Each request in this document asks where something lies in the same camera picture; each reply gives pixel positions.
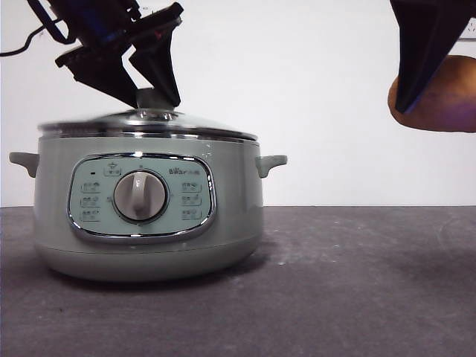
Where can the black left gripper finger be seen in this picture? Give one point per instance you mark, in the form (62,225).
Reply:
(158,67)
(108,80)

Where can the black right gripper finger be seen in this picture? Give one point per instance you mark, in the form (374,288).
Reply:
(420,41)

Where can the glass lid with green knob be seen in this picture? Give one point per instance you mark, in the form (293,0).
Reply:
(148,98)

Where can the brown potato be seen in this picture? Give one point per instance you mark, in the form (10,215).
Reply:
(442,100)

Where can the pale green electric cooking pot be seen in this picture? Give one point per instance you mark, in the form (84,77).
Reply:
(238,208)

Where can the white wall socket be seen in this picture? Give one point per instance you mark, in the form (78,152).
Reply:
(470,31)

